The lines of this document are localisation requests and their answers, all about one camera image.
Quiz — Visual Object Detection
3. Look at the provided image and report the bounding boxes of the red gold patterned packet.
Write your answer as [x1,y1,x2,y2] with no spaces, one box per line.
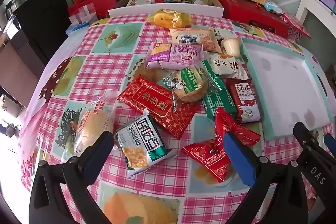
[118,75,201,140]

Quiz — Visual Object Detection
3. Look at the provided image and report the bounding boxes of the white packet with red characters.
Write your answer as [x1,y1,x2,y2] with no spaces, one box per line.
[209,52,250,81]

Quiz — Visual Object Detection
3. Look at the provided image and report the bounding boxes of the white green corn snack packet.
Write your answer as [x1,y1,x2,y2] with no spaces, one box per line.
[115,114,172,178]

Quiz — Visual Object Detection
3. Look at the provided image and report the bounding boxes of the green biscuit packet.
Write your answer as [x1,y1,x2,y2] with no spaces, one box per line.
[202,60,238,121]

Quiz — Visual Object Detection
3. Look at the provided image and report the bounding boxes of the dark red milk biscuit packet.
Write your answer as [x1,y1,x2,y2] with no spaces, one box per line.
[225,77,262,125]

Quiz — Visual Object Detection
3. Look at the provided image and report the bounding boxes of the cream pudding cup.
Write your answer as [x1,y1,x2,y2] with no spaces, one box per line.
[220,37,241,58]

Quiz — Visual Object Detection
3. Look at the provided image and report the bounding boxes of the black cabinet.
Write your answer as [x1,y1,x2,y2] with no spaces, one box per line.
[3,0,76,62]

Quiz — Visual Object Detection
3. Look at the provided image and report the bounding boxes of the white tray with mint rim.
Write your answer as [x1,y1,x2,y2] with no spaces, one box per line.
[240,37,336,142]

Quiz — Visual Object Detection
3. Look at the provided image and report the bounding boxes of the purple swiss roll packet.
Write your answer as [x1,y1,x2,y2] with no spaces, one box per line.
[144,42,205,70]

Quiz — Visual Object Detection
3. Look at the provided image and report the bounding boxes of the clear plastic box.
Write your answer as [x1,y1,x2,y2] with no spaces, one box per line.
[69,2,97,26]

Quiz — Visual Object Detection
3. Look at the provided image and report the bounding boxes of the light blue plastic packet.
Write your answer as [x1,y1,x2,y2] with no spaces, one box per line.
[263,1,284,15]

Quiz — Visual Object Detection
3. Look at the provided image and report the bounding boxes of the white foam board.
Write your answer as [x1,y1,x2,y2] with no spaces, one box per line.
[108,2,224,18]

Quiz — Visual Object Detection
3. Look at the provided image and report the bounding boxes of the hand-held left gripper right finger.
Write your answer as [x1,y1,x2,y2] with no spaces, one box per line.
[223,132,307,224]

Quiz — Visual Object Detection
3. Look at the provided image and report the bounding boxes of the clear bread roll packet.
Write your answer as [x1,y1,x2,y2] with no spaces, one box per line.
[72,90,120,157]

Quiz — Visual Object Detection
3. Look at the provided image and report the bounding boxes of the red gift box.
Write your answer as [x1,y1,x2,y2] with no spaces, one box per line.
[215,0,289,38]

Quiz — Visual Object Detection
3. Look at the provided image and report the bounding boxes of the white yellow card box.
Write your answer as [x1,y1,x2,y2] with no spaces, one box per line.
[126,0,153,7]

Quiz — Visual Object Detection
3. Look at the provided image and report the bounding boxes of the yellow bread packet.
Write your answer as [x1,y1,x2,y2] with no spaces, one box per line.
[146,9,193,29]

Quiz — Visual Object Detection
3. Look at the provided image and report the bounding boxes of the green cow print bread packet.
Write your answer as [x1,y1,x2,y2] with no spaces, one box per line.
[161,67,227,111]

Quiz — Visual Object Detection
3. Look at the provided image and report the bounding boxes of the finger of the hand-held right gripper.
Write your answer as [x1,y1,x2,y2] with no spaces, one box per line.
[323,134,336,157]
[293,122,327,185]

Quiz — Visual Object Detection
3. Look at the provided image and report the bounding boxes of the white furniture frame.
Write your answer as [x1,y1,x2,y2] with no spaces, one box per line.
[295,0,336,38]

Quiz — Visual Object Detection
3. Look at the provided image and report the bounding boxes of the beige packet with barcode label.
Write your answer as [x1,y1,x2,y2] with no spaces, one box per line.
[169,27,223,54]

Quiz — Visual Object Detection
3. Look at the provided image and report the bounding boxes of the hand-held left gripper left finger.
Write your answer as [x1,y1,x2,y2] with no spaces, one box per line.
[29,131,114,224]

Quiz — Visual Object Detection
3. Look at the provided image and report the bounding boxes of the red patterned flat box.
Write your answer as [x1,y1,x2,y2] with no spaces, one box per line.
[282,11,311,43]

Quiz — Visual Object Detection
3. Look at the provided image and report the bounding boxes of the blue white tissue box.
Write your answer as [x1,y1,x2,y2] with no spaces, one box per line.
[65,18,99,35]

